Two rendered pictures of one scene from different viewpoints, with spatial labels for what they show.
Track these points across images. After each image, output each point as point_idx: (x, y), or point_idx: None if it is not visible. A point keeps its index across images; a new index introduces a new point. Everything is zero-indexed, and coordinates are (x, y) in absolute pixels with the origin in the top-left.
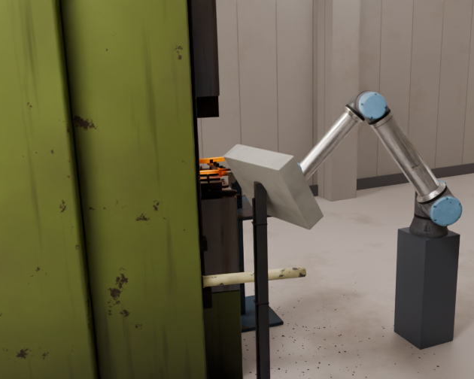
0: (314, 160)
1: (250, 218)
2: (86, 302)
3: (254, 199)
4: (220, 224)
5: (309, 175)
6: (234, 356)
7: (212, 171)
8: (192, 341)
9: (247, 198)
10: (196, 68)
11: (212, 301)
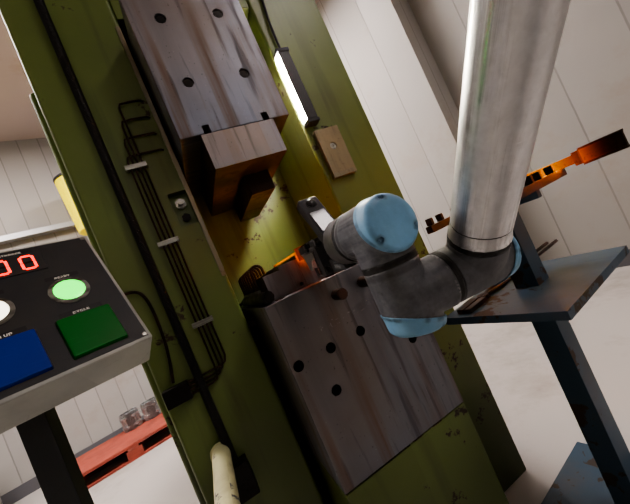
0: (462, 156)
1: (504, 319)
2: (165, 420)
3: None
4: (278, 353)
5: (484, 213)
6: None
7: (295, 253)
8: None
9: (604, 255)
10: (165, 118)
11: (331, 484)
